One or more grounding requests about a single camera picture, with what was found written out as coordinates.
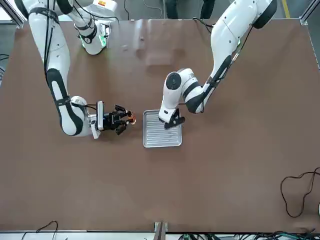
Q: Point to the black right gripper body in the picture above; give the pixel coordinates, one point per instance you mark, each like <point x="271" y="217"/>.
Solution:
<point x="110" y="121"/>

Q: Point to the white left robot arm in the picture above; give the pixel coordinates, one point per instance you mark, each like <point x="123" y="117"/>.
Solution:
<point x="230" y="32"/>

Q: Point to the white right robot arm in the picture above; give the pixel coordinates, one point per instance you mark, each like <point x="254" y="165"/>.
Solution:
<point x="57" y="50"/>

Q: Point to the silver ribbed metal tray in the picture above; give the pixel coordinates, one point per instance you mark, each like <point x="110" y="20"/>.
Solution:
<point x="160" y="137"/>

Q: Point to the white cabinet with warning label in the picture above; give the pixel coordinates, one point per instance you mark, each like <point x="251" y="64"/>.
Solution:
<point x="107" y="6"/>

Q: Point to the aluminium frame post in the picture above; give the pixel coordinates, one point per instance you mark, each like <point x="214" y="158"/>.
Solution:
<point x="161" y="231"/>

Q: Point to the aluminium frame profile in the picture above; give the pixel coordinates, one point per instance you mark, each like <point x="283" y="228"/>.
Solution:
<point x="20" y="22"/>
<point x="303" y="19"/>

